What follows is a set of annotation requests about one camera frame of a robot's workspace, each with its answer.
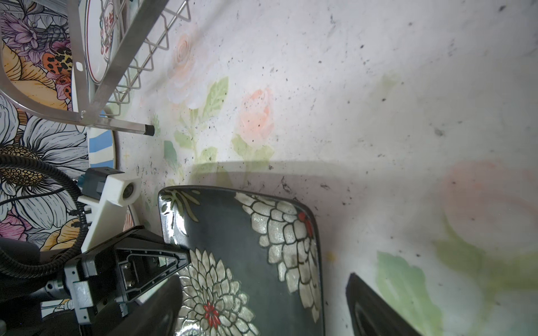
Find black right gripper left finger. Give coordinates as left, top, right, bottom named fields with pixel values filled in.
left=108, top=276, right=183, bottom=336

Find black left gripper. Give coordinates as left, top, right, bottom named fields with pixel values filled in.
left=41, top=226, right=191, bottom=326

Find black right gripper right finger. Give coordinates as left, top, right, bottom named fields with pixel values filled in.
left=345, top=273, right=420, bottom=336

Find black floral square plate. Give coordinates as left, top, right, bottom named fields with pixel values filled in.
left=158, top=186, right=326, bottom=335

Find chrome two-tier dish rack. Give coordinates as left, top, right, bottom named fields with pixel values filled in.
left=1, top=0, right=191, bottom=137

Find blue white striped plate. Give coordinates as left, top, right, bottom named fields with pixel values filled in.
left=86, top=127, right=116, bottom=169

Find white plate red characters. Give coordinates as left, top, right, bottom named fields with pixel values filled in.
left=84, top=0, right=120, bottom=84

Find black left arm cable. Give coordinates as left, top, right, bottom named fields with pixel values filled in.
left=0, top=153, right=89, bottom=280

